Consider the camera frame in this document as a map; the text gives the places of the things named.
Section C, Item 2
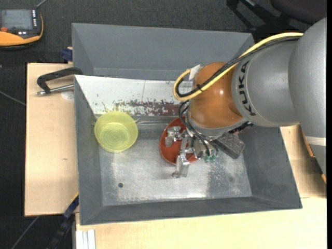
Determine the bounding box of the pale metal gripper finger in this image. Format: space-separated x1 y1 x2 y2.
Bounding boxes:
171 155 183 179
181 158 190 178

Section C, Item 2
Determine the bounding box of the red-brown round plate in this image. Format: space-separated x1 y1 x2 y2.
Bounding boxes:
158 117 205 166

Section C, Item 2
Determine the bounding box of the grey metal bin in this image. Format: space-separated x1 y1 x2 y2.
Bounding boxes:
71 22 303 226

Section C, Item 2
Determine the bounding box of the dark grey flat block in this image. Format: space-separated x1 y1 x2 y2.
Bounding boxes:
214 132 246 160

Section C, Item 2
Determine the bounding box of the yellow plastic bowl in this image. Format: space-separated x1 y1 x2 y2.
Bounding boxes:
93 110 139 154

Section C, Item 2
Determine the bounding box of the pale cardboard board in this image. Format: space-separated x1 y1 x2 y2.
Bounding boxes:
24 62 80 217

